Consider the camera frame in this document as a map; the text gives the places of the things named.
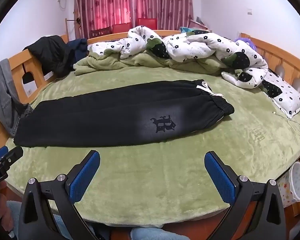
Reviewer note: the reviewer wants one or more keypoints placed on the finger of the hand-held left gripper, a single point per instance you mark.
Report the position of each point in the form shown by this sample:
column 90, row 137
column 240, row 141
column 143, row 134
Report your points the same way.
column 12, row 155

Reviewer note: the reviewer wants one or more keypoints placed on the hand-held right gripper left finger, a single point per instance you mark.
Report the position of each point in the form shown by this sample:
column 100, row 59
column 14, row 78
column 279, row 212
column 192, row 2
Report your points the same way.
column 82, row 177

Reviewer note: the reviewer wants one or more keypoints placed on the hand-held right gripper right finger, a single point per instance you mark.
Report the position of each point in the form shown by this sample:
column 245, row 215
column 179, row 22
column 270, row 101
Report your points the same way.
column 221, row 177

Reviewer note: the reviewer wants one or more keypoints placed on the black pants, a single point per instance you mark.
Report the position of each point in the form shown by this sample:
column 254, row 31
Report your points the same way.
column 90, row 120

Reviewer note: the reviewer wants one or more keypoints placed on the person's left hand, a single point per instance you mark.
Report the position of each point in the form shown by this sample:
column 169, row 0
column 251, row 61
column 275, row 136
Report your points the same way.
column 5, row 212

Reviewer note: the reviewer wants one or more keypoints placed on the green plush bed sheet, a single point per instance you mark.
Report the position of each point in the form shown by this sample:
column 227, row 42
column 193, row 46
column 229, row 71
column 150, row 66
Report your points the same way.
column 165, row 180

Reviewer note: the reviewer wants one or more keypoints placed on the grey jeans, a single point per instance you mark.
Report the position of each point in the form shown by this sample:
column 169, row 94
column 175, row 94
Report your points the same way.
column 2, row 87

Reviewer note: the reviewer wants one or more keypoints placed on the star patterned trash bin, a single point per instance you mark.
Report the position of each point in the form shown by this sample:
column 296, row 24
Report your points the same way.
column 295, row 185

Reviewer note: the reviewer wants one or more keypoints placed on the person's light blue trousers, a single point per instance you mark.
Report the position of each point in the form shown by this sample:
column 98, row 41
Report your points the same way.
column 145, row 233

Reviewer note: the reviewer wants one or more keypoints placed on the white floral pillow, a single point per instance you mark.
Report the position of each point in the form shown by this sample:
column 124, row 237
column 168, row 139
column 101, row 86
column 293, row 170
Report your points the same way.
column 287, row 92

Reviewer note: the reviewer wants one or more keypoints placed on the black jacket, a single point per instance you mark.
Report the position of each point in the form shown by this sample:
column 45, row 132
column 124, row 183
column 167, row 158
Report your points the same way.
column 50, row 52

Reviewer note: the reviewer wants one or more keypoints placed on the navy garment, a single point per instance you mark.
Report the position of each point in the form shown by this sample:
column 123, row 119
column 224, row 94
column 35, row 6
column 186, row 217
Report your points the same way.
column 77, row 47

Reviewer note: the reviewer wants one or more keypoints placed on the green folded blanket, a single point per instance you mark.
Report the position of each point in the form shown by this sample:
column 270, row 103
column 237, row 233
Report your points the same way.
column 140, row 60

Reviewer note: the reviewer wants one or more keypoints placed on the white floral quilt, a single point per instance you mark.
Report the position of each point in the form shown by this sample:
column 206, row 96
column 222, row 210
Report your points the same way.
column 195, row 45

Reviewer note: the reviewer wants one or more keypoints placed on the purple plush toy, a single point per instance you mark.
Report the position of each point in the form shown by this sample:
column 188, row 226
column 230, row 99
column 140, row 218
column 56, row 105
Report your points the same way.
column 245, row 42

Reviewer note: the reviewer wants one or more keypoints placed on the wooden coat rack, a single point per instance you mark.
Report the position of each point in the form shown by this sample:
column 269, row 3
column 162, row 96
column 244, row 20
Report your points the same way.
column 68, row 27

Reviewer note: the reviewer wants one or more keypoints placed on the red chair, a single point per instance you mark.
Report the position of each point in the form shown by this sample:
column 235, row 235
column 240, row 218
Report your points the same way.
column 121, row 28
column 147, row 23

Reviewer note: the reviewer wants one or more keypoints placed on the red patterned curtain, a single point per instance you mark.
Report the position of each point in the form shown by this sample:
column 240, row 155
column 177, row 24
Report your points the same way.
column 102, row 5

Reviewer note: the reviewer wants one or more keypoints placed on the wooden bed frame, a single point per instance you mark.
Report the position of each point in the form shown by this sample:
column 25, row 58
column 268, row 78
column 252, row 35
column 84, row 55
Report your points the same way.
column 272, row 52

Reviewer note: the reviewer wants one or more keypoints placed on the white wall switch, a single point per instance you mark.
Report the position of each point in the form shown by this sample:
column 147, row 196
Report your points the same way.
column 249, row 12

